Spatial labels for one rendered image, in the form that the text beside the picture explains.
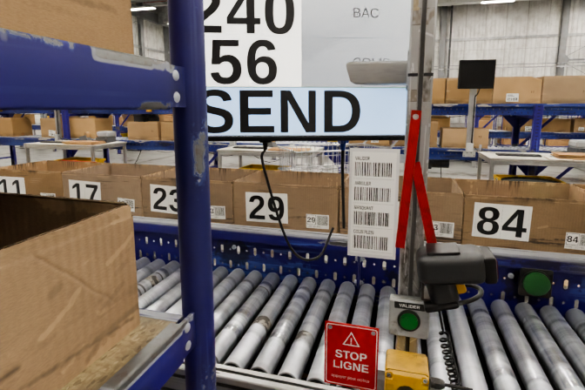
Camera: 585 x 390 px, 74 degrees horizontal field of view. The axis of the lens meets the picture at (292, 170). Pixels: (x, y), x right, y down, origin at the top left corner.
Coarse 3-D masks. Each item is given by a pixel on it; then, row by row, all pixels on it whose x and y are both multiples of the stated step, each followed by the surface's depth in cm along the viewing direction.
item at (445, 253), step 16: (416, 256) 65; (432, 256) 62; (448, 256) 61; (464, 256) 60; (480, 256) 60; (432, 272) 61; (448, 272) 61; (464, 272) 60; (480, 272) 60; (496, 272) 59; (432, 288) 63; (448, 288) 63; (464, 288) 63; (432, 304) 64; (448, 304) 63
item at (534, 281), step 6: (528, 276) 112; (534, 276) 112; (540, 276) 111; (546, 276) 111; (522, 282) 114; (528, 282) 112; (534, 282) 112; (540, 282) 111; (546, 282) 111; (528, 288) 113; (534, 288) 112; (540, 288) 112; (546, 288) 111; (534, 294) 112; (540, 294) 112
